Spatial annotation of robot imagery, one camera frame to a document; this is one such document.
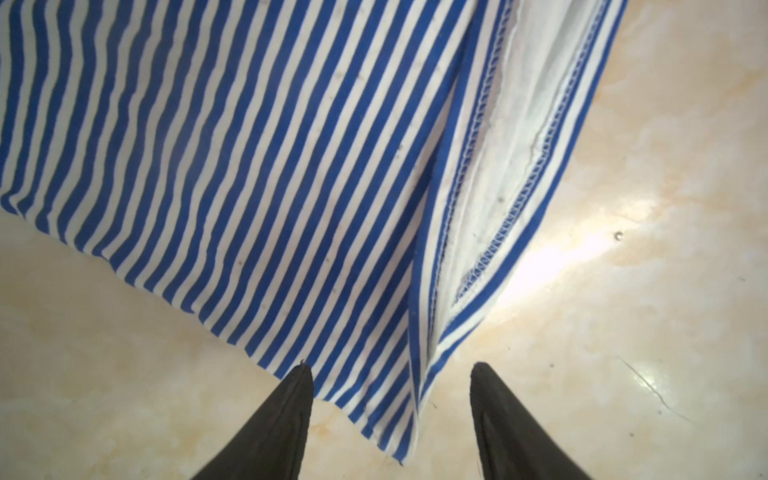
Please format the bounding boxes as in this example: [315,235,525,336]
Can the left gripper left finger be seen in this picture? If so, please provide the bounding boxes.
[195,364,314,479]

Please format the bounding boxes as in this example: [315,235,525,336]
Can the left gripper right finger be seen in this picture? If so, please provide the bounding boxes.
[470,362,589,479]

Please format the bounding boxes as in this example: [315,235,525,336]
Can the blue white striped tank top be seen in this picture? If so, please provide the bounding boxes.
[1,1,626,462]

